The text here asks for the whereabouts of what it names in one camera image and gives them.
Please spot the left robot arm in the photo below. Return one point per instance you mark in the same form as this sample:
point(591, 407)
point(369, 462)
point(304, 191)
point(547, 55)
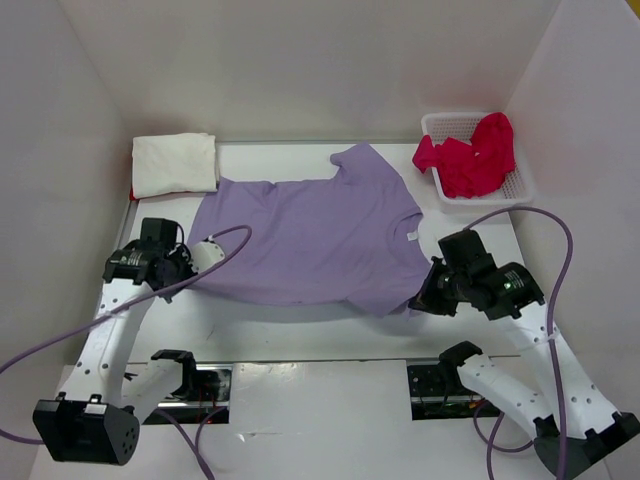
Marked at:
point(97, 415)

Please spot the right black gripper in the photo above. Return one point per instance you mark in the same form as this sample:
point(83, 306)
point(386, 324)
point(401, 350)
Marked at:
point(426, 299)

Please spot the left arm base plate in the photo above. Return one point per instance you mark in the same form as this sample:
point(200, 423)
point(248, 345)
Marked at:
point(208, 400)

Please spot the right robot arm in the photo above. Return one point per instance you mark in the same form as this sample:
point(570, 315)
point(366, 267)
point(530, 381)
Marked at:
point(571, 424)

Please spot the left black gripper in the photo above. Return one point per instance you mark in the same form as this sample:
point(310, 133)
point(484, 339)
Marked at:
point(183, 256)

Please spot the red t shirt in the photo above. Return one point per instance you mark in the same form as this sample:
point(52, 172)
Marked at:
point(132, 194)

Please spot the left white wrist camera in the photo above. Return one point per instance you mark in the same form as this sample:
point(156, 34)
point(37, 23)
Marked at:
point(205, 254)

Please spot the white t shirt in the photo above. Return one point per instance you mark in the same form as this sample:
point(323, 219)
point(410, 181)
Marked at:
point(180, 163)

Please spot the lavender t shirt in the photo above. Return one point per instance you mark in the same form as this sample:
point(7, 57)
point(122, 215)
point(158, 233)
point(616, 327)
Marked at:
point(351, 238)

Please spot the pink t shirt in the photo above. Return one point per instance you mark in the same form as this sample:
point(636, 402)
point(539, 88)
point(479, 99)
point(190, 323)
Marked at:
point(471, 169)

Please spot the white laundry basket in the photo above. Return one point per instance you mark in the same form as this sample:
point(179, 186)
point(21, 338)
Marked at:
point(518, 187)

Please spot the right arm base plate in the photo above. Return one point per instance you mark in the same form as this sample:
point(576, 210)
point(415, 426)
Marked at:
point(435, 394)

